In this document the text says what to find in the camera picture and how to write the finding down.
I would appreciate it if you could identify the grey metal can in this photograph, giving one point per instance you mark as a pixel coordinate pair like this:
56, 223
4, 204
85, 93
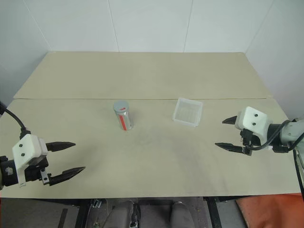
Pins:
121, 107

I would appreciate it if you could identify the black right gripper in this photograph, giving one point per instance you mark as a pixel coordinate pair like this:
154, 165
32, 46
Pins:
248, 139

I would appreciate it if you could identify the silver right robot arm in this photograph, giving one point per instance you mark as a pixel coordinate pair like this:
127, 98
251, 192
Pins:
293, 133

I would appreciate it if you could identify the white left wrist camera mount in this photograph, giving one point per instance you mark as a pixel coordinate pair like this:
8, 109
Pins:
26, 147

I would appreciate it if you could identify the orange mat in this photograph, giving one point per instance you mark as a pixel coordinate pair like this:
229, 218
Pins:
273, 211

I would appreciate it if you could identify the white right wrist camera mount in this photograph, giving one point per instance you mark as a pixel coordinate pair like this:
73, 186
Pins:
251, 118

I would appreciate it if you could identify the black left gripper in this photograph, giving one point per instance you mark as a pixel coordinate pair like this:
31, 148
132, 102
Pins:
33, 173

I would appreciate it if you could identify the silver red can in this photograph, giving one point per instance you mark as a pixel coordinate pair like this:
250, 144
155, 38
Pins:
128, 121

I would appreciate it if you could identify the dark grey rounded shape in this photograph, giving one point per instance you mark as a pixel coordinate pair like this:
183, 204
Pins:
181, 213

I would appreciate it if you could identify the translucent square plastic container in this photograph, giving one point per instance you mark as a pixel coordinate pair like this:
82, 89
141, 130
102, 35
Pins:
187, 111

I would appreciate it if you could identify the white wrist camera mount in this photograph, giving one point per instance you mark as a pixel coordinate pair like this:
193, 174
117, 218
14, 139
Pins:
26, 147
251, 118

